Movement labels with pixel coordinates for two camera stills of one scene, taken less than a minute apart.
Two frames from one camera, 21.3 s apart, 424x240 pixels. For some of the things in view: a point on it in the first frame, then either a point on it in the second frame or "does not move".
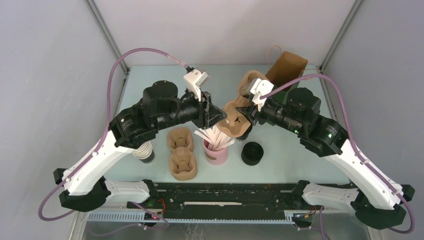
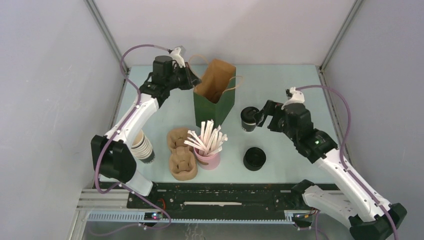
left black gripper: [209, 114] -> [192, 80]
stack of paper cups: [145, 153] does not move
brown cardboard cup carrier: [183, 163] does not move
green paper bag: [284, 68] -> [215, 97]
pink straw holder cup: [215, 157] -> [208, 162]
